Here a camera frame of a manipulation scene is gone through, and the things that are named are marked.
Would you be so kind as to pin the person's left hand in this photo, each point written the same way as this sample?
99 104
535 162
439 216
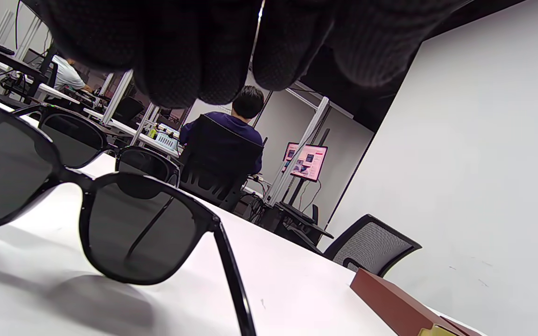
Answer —
180 46

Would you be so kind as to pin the aluminium frame post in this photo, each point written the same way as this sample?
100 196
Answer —
297 149

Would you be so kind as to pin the black computer desk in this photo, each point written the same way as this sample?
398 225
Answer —
304 219

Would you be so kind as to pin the black office chair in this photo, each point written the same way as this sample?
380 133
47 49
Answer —
217 172

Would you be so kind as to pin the black mesh armchair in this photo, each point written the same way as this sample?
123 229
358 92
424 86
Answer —
371 245

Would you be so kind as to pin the computer monitor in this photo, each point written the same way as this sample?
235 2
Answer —
306 161

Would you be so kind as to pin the black sunglasses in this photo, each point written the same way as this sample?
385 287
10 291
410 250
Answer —
75 140
138 228

